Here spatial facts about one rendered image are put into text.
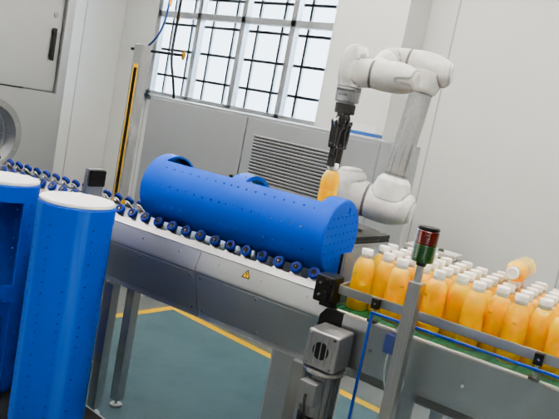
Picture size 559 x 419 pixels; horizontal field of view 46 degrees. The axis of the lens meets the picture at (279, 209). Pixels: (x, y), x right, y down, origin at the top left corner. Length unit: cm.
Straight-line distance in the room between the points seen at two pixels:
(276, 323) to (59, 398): 86
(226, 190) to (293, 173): 181
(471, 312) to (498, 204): 292
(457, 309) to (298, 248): 59
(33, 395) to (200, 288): 72
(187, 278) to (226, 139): 219
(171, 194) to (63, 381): 81
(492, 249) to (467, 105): 108
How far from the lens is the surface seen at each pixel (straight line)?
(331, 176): 242
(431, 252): 186
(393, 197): 285
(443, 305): 213
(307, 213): 231
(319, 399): 211
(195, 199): 256
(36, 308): 256
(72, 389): 267
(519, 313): 204
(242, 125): 460
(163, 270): 272
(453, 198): 508
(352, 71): 240
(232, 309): 255
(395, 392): 197
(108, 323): 303
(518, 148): 492
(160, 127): 522
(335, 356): 205
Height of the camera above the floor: 149
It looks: 8 degrees down
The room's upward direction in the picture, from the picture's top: 11 degrees clockwise
